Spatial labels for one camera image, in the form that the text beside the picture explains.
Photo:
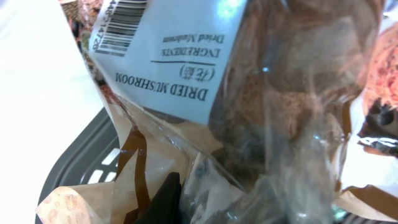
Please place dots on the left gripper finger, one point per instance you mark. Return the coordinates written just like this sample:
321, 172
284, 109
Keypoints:
164, 208

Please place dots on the dried mushroom bag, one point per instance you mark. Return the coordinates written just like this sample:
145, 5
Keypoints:
270, 111

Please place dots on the grey plastic laundry basket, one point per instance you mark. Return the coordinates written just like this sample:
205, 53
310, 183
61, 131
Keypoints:
89, 164

